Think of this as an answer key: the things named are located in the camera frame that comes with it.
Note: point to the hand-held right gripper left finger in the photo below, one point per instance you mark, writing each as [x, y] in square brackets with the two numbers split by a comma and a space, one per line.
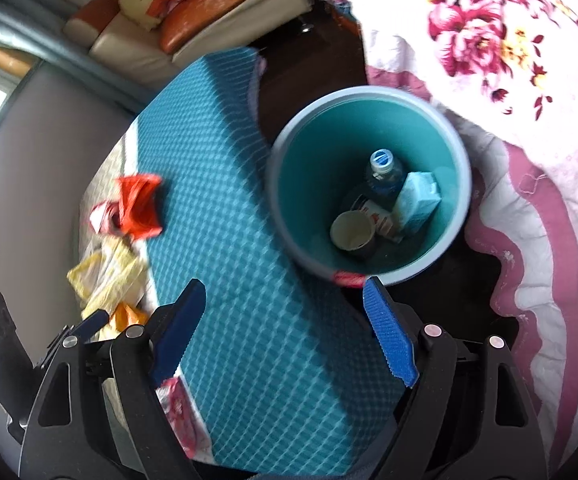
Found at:
[179, 335]

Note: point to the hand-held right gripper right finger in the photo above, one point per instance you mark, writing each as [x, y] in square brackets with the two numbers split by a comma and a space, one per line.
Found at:
[389, 335]

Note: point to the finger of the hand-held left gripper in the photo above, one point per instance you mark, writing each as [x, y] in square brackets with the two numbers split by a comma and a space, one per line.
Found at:
[95, 321]

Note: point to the yellow and white wrapper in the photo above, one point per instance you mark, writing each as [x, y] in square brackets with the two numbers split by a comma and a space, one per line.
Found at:
[119, 275]

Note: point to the small red wrapper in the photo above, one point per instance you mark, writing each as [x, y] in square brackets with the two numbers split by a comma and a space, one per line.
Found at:
[351, 278]

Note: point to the teal plastic trash bin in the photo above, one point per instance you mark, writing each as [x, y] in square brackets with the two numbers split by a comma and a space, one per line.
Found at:
[319, 160]

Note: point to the orange wrapper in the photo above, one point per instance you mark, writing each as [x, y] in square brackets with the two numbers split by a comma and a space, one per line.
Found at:
[126, 316]

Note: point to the bright yellow wrapper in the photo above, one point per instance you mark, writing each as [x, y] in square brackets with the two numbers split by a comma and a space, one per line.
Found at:
[85, 275]

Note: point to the pink and white wrapper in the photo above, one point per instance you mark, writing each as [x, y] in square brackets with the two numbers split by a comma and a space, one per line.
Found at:
[179, 410]

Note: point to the teal quilted mat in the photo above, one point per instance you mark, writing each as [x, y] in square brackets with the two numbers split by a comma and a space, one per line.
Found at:
[249, 260]

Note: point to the crumpled red and white wrapper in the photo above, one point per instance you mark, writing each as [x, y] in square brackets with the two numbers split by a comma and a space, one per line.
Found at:
[103, 217]

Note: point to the beige paper cup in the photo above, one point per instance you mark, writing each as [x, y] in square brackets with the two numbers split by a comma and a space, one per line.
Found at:
[351, 232]

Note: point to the red and white packet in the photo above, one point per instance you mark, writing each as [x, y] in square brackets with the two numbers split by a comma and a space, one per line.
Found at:
[376, 217]

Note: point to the red plastic snack wrapper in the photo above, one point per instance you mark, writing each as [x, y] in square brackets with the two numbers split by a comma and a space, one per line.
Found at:
[136, 205]

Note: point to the light blue drink carton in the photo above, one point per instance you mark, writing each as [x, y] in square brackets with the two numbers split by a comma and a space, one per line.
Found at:
[416, 200]

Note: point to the clear plastic water bottle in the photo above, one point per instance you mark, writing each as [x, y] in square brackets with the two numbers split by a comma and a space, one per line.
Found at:
[384, 170]

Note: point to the floral pink quilt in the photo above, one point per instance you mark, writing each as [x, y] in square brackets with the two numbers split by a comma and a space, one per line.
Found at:
[519, 110]

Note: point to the cream leather sofa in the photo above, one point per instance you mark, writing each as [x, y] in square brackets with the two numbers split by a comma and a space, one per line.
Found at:
[134, 55]

